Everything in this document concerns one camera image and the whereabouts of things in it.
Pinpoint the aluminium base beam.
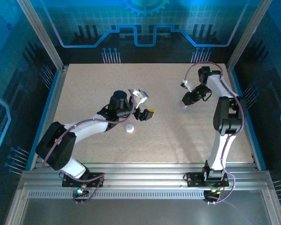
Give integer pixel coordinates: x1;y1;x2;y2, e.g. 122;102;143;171
18;163;274;191

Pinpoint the small controller board with lights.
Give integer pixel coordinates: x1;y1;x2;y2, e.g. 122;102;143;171
72;187;90;205
203;188;222;205

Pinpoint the grey metal panel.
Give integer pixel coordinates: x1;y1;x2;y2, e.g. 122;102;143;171
21;198;272;225

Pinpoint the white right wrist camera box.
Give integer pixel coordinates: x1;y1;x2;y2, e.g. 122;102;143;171
180;79;195;92

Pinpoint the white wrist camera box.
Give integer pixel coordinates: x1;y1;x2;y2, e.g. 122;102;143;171
180;79;195;92
128;88;149;110

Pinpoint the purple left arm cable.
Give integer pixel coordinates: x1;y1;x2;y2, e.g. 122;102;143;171
41;89;134;206

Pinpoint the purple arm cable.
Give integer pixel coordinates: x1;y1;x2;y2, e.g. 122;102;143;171
41;89;134;206
184;61;246;206

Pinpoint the thin black right gripper cable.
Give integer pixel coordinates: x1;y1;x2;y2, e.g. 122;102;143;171
202;90;213;102

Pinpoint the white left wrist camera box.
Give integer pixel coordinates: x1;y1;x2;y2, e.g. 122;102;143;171
128;88;149;110

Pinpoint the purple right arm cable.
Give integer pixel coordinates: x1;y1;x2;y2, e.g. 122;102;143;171
184;61;246;206

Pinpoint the aluminium table side rail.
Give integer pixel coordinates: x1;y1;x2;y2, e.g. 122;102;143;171
30;67;68;171
225;65;261;171

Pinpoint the aluminium frame post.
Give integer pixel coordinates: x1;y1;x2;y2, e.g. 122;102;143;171
226;0;274;71
16;0;67;71

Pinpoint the slotted grey cable duct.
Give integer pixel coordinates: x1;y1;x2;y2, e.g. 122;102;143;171
28;191;206;200

